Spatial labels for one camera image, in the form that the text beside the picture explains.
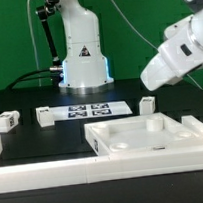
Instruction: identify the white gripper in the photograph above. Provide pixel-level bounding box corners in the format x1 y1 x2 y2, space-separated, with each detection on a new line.
140 43 203 91

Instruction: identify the white square table top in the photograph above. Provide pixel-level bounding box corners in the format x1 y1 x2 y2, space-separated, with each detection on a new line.
84 113 203 156

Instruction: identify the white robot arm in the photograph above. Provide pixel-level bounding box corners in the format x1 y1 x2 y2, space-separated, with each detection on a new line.
46 0 203 94

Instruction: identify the white sheet with tags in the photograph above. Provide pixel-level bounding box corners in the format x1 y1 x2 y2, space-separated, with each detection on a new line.
51 101 132 121

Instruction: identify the white U-shaped fence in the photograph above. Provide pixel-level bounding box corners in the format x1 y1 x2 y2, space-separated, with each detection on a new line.
0 115 203 194

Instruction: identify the black cable bundle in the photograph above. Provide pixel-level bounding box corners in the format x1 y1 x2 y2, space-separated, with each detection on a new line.
4 66 66 92

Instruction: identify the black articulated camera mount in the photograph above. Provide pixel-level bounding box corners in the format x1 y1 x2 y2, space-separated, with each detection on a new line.
36 0 62 67

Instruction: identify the grey thin cable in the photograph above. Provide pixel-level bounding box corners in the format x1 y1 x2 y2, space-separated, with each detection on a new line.
24 0 44 89

